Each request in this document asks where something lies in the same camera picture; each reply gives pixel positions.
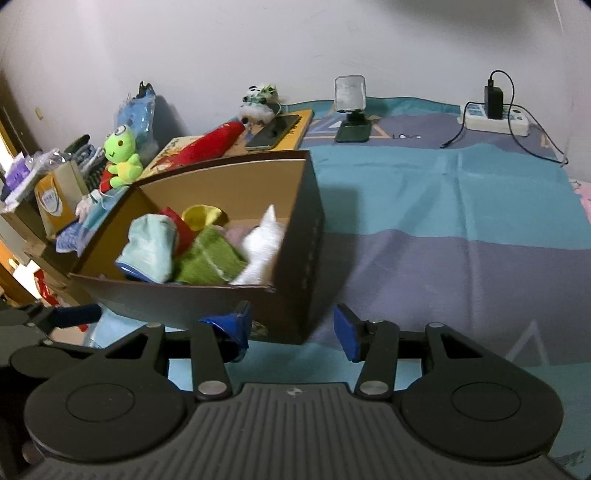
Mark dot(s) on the pink folded cloth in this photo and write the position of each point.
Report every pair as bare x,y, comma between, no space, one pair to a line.
583,190

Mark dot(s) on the blue plastic bag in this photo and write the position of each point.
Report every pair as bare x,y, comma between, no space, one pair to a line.
137,113

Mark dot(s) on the white plush toy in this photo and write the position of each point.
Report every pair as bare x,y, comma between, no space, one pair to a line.
260,248

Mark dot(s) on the teal and grey bed sheet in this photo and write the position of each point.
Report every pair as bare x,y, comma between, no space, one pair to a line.
428,223

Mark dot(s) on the brown cardboard storage box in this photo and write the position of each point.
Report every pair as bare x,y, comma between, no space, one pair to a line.
248,189

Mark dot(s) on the green frog plush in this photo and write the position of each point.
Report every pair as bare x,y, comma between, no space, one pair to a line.
123,162

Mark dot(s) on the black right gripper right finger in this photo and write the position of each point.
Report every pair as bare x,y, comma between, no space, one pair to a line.
375,344

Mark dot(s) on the green and mint towel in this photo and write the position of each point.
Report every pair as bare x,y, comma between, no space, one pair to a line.
150,254

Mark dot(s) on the black smartphone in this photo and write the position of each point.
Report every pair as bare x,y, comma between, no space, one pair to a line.
271,134

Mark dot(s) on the red cylindrical pillow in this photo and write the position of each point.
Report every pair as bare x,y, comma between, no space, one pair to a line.
210,146

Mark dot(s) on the yellow book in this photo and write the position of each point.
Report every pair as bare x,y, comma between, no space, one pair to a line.
162,161

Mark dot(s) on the phone stand with mirror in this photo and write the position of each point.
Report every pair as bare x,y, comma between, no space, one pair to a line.
351,100

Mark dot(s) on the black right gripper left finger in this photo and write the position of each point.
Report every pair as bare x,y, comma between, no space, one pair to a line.
215,341

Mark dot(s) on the panda plush toy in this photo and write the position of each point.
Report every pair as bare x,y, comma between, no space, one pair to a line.
260,105

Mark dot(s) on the small yellow paper bag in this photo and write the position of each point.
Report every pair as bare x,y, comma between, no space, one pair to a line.
58,194

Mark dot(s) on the black charger with cable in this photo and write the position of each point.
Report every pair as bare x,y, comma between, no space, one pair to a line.
496,109

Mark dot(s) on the red plush toy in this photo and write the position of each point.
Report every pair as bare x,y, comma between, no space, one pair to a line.
184,235

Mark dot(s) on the yellow plush toy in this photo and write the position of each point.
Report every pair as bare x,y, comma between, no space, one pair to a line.
200,216

